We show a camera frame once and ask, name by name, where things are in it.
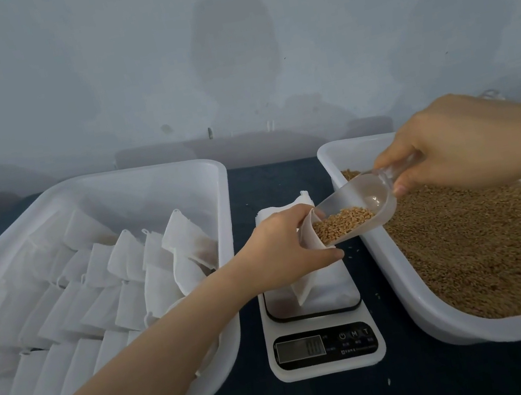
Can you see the white digital kitchen scale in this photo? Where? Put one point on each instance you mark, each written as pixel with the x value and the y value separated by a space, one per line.
pixel 321 369

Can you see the person's right thumb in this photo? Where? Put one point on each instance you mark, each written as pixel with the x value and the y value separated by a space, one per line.
pixel 413 182

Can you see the person's left thumb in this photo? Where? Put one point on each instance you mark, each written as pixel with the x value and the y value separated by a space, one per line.
pixel 321 258

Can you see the rows of filled white bags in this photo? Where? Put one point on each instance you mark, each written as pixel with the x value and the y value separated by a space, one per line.
pixel 122 299

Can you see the white plastic tray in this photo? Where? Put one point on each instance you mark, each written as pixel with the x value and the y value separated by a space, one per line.
pixel 139 191
pixel 442 318

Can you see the white filter bag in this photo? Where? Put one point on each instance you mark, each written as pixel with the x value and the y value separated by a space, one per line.
pixel 307 289

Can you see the heap of wheat grain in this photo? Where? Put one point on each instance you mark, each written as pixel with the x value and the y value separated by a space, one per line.
pixel 491 249

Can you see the stack of flat white bags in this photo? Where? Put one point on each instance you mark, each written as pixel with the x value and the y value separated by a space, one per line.
pixel 337 286

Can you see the clear plastic scoop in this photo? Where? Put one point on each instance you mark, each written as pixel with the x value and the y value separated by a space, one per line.
pixel 373 195

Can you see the wheat grains in scoop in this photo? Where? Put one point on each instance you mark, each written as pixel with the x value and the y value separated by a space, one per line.
pixel 343 224

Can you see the person's left forearm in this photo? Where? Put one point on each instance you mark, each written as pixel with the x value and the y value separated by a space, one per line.
pixel 136 377

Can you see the person's right hand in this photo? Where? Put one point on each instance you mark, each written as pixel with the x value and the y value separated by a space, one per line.
pixel 467 143

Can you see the person's left hand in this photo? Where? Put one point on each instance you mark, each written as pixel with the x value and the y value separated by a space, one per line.
pixel 271 258

